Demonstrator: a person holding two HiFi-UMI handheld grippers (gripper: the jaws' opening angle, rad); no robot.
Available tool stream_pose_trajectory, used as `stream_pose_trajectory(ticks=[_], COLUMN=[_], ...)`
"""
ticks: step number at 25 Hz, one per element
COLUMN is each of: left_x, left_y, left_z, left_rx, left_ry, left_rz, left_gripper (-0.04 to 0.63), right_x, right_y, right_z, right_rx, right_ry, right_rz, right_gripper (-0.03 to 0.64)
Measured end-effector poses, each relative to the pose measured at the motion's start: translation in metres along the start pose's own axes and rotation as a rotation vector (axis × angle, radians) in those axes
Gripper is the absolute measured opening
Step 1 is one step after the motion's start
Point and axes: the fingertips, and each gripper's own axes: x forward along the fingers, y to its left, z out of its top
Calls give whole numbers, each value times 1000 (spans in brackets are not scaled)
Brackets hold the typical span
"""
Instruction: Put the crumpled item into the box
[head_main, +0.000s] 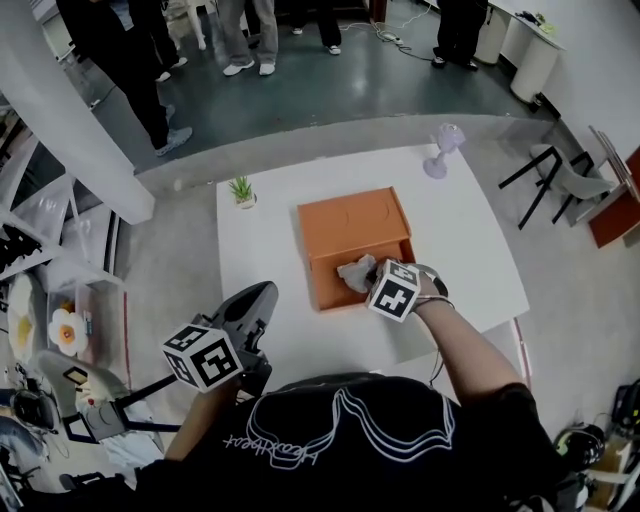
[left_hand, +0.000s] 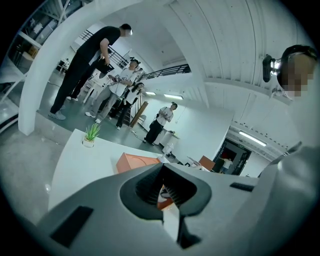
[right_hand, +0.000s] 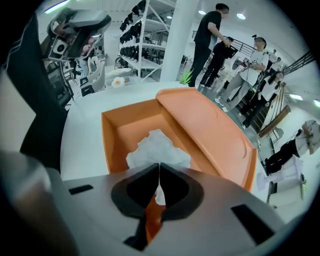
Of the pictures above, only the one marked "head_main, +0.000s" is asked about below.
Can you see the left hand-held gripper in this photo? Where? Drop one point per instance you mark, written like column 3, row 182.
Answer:
column 210, row 360

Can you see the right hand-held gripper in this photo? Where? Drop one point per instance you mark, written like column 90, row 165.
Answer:
column 395, row 295

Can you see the white cloth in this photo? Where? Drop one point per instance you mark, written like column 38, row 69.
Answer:
column 355, row 272

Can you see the orange box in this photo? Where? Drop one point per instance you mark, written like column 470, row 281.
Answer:
column 350, row 225

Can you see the person's left forearm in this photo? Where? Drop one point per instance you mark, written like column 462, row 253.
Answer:
column 200, row 425

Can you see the person's right forearm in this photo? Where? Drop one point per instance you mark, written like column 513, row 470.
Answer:
column 465, row 350

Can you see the small potted green plant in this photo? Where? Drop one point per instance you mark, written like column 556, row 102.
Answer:
column 242, row 192

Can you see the pale purple desk fan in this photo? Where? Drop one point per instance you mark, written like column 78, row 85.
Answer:
column 440, row 160

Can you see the person's black printed shirt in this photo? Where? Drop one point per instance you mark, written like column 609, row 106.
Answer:
column 350, row 450

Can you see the white flower-shaped cushion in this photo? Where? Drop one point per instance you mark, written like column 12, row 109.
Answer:
column 67, row 332

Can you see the white shelf unit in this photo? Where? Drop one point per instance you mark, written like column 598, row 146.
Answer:
column 50, row 230

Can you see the grey chair with black legs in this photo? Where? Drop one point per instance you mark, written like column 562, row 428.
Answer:
column 575, row 175

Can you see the fried egg shaped cushion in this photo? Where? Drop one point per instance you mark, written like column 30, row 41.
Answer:
column 22, row 320

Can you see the orange wooden board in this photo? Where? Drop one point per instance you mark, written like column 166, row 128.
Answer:
column 615, row 220

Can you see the white floor power strip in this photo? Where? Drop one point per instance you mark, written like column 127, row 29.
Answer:
column 391, row 38

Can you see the white plastic chair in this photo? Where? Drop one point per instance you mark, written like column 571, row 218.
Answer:
column 192, row 20

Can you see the white round pedestal table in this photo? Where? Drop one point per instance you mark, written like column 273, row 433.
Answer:
column 535, row 65

